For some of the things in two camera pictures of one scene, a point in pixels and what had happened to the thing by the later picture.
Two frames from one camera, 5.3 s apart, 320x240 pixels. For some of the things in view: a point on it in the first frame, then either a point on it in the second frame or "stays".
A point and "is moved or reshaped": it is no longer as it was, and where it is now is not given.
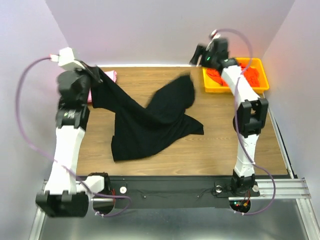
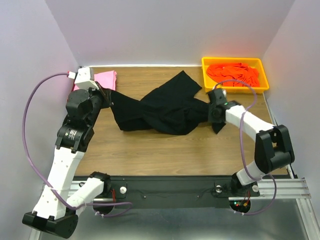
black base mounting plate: (174, 192) stays
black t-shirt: (139, 129) is moved or reshaped
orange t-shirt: (249, 75) stays
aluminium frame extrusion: (285, 189) stays
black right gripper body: (209, 57) → (212, 115)
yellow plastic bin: (212, 86) stays
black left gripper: (94, 71) → (104, 93)
